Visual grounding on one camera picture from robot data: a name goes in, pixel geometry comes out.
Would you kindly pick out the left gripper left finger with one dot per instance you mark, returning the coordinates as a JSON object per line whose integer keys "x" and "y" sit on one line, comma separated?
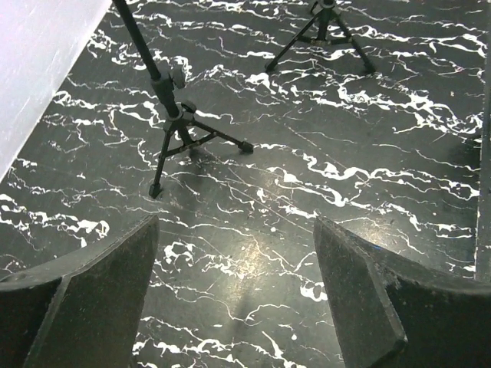
{"x": 82, "y": 309}

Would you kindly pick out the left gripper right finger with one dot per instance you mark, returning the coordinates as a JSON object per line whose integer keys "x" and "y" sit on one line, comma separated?
{"x": 389, "y": 311}

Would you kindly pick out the black tripod mic stand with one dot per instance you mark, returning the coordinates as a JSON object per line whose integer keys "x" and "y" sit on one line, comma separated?
{"x": 182, "y": 131}

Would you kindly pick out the right tripod stand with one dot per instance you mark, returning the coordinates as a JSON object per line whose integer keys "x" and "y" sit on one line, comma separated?
{"x": 315, "y": 33}

